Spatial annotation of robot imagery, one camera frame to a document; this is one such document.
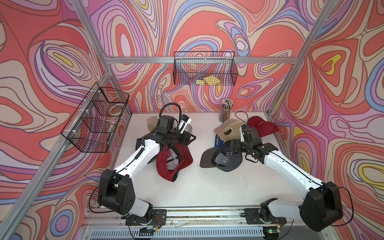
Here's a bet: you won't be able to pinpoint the dark grey cap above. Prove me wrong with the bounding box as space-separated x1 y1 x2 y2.
200 144 243 172
135 137 157 164

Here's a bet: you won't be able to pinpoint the dark red cap front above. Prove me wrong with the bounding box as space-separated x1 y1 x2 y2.
156 143 193 182

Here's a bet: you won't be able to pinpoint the dark red cap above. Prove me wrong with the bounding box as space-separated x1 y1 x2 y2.
156 143 193 182
248 116 279 138

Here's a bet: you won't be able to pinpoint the beige cap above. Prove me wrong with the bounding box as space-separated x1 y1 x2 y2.
147 116 159 132
214 119 244 142

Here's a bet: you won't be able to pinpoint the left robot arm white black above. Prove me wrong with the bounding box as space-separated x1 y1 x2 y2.
98 115 196 217

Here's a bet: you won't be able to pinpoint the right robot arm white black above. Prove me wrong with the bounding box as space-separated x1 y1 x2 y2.
228 127 344 232

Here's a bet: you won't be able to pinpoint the dark red cap back right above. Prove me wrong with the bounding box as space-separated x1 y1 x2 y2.
248 116 279 138

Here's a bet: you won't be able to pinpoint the clear tape roll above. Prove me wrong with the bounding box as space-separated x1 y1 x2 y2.
184 124 193 133

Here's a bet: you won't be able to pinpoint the pencil cup with pencils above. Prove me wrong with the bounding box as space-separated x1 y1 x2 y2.
219 98 234 123

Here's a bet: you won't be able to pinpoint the yellow sticky notes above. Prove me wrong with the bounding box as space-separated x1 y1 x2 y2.
195 75 221 86

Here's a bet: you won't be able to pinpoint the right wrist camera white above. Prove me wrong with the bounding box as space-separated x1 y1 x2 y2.
240 125 249 143

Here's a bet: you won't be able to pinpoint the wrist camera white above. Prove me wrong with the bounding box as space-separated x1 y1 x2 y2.
240 125 249 143
178 114 192 134

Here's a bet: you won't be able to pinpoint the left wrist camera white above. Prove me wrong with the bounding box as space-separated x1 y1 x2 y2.
178 114 192 134

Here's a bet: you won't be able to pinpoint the black wire basket back wall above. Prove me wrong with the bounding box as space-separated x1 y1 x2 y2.
173 50 239 86

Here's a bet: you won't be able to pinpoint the black wire basket wall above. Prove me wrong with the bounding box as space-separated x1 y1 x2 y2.
173 50 239 86
61 83 130 153

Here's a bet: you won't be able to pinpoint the black wire basket left wall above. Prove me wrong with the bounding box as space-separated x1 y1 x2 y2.
61 83 130 153

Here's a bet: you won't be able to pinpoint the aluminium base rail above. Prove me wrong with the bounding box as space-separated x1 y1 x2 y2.
76 206 335 240

